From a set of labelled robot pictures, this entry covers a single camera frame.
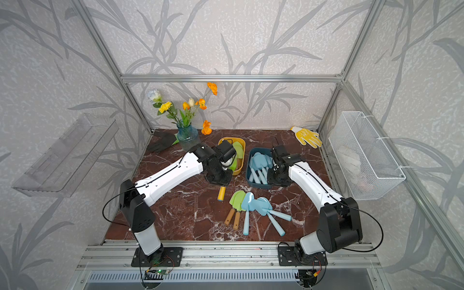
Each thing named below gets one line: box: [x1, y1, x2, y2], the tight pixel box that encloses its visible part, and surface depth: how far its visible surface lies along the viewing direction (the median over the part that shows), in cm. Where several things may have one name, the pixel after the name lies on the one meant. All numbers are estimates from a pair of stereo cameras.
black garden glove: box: [146, 131, 177, 153], surface depth 118 cm
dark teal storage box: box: [245, 147, 274, 190], surface depth 98 cm
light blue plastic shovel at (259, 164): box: [248, 152, 274, 185], surface depth 99 cm
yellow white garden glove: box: [290, 126, 323, 149], surface depth 120 cm
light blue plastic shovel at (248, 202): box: [241, 191, 255, 236], surface depth 89 cm
